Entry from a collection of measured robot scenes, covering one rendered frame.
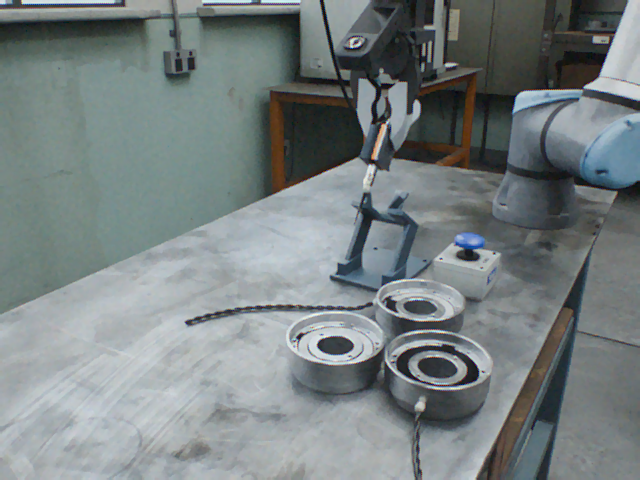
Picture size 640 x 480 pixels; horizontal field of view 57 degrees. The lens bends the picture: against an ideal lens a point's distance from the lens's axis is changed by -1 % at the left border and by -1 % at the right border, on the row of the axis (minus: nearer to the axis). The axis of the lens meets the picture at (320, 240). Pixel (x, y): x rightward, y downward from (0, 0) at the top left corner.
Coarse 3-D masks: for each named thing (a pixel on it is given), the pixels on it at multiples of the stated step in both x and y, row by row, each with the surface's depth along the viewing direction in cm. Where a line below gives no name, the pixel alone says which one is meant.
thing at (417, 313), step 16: (384, 288) 73; (400, 288) 75; (416, 288) 75; (432, 288) 74; (448, 288) 73; (384, 304) 71; (400, 304) 71; (416, 304) 72; (432, 304) 71; (464, 304) 68; (384, 320) 68; (400, 320) 66; (416, 320) 65; (432, 320) 65; (448, 320) 66; (464, 320) 69
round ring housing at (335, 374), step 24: (336, 312) 67; (288, 336) 62; (336, 336) 64; (384, 336) 62; (288, 360) 61; (312, 360) 58; (336, 360) 60; (360, 360) 58; (384, 360) 62; (312, 384) 60; (336, 384) 58; (360, 384) 60
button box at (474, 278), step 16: (448, 256) 80; (464, 256) 79; (480, 256) 80; (496, 256) 80; (448, 272) 79; (464, 272) 78; (480, 272) 76; (496, 272) 82; (464, 288) 78; (480, 288) 77
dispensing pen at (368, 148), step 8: (376, 128) 77; (368, 136) 77; (376, 136) 76; (368, 144) 77; (368, 152) 76; (368, 160) 77; (368, 168) 77; (376, 168) 77; (368, 176) 77; (368, 184) 77; (368, 192) 77; (360, 200) 77; (360, 208) 77
